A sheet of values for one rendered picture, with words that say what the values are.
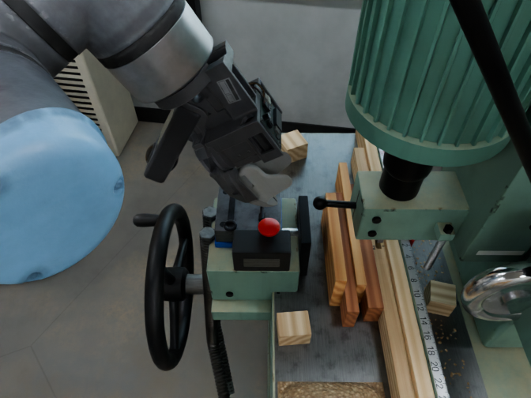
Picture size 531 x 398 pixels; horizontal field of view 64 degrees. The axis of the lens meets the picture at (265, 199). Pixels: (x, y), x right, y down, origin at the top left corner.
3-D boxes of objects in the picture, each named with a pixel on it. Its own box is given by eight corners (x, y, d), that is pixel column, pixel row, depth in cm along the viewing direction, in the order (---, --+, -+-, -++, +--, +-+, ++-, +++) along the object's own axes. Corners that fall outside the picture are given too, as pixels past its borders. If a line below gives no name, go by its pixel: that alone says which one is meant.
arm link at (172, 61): (93, 84, 36) (119, 26, 42) (133, 124, 39) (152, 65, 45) (177, 35, 32) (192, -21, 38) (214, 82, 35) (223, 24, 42)
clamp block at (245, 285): (219, 227, 77) (214, 195, 70) (293, 227, 77) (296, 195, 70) (211, 302, 68) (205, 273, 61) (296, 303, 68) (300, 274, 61)
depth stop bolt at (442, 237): (417, 258, 63) (438, 217, 55) (431, 258, 63) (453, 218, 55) (420, 271, 62) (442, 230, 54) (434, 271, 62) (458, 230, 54)
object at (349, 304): (329, 210, 76) (332, 192, 72) (338, 210, 76) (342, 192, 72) (342, 327, 62) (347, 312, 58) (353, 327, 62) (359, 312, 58)
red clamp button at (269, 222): (258, 220, 60) (257, 215, 59) (280, 220, 60) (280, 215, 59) (257, 238, 58) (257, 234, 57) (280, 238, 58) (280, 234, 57)
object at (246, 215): (220, 201, 69) (216, 178, 65) (287, 201, 69) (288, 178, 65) (212, 272, 61) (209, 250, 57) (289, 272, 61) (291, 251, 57)
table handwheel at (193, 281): (136, 407, 63) (177, 329, 92) (271, 408, 63) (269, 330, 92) (132, 213, 61) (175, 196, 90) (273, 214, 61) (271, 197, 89)
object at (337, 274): (321, 221, 74) (325, 192, 69) (329, 221, 74) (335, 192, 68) (329, 306, 64) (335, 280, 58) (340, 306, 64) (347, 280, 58)
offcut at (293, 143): (276, 150, 86) (276, 136, 83) (295, 144, 87) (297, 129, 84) (286, 164, 83) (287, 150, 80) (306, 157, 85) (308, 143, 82)
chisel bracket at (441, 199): (347, 208, 65) (355, 169, 59) (438, 208, 65) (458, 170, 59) (353, 249, 60) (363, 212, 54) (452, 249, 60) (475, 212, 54)
